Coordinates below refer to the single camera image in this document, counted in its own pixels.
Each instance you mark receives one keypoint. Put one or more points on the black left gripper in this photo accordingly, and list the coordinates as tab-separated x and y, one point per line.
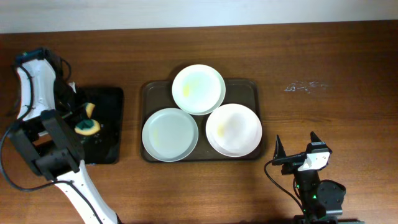
79	113

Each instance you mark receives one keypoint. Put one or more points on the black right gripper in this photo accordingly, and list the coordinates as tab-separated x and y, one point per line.
290	167

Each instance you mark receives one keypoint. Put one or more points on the green yellow sponge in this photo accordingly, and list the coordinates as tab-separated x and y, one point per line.
88	127

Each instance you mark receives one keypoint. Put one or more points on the pink plate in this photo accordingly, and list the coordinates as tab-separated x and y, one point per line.
233	130

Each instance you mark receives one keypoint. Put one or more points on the grey plate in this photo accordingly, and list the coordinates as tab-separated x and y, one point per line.
170	135

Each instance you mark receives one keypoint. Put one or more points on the cream plate with yellow stain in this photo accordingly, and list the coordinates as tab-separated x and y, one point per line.
198	89

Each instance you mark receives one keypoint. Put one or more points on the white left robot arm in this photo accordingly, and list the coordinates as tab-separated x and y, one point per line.
62	128

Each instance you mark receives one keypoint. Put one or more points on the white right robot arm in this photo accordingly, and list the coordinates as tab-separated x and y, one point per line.
319	200

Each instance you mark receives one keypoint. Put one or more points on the black wash tray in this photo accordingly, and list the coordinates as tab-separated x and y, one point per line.
104	146

